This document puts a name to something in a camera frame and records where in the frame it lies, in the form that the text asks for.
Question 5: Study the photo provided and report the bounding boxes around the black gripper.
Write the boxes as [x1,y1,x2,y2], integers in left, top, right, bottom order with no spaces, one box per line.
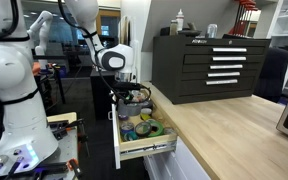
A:
[112,80,146,107]

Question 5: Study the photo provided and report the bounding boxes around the orange black clamp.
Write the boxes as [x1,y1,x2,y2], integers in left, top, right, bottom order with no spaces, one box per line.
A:
[66,158,84,178]

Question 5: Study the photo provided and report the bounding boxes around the white squeeze bottle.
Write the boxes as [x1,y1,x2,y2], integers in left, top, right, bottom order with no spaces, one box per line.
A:
[175,8,185,33]

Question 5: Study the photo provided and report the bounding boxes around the dark olive tape roll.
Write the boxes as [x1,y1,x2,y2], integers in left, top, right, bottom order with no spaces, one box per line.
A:
[134,121,153,139]

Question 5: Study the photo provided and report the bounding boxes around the white base cabinet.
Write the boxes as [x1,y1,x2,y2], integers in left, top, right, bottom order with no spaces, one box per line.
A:
[143,137,212,180]

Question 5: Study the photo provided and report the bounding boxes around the silver metal can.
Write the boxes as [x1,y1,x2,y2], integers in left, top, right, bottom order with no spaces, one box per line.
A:
[205,23,218,39]

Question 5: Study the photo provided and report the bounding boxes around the teal tape roll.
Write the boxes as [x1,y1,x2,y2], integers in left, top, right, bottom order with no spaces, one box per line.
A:
[123,131,139,142]

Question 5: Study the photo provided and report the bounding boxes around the yellow tape roll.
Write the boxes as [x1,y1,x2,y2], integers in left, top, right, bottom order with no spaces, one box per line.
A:
[139,108,153,122]

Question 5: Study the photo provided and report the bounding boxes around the blue silver tape roll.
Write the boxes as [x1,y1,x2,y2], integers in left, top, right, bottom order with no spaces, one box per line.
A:
[119,121,135,136]

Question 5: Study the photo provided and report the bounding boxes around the green tape roll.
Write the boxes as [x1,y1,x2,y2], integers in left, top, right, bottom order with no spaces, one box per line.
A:
[147,119,165,138]

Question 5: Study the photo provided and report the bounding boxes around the wooden drawer with white front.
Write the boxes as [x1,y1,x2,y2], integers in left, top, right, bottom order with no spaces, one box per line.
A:
[107,87,179,170]

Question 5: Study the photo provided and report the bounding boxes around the red bar clamps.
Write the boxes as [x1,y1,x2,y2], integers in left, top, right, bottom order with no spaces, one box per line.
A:
[228,0,259,37]

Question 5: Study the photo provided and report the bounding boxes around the black metal tool chest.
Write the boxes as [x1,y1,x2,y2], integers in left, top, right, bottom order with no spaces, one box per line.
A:
[151,33,272,105]

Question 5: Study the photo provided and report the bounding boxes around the black pedestal cabinet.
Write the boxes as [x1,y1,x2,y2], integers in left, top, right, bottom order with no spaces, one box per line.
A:
[89,68,118,121]

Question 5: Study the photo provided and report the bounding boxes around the gray duct tape roll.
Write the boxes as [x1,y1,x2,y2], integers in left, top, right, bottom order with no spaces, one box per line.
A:
[117,99,143,117]

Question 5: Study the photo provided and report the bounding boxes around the robot mounting table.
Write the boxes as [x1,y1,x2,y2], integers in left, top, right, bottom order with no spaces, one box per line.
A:
[0,111,79,180]

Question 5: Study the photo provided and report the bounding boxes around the black dish on chest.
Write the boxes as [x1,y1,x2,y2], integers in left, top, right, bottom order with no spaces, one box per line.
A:
[177,22,202,38]

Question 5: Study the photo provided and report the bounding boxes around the black office chair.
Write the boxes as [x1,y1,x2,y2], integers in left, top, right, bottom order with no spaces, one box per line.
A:
[253,47,288,104]

